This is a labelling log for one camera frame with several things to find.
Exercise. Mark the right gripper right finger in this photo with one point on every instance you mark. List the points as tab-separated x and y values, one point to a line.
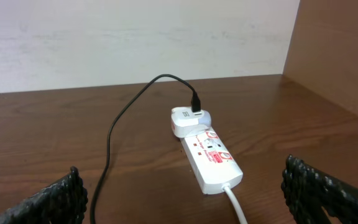
313	196

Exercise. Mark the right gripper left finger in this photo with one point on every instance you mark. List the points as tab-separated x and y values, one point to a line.
62	202

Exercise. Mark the white USB charger adapter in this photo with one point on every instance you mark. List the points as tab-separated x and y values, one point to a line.
186	123

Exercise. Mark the white power strip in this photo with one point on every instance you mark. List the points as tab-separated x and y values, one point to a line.
213	165

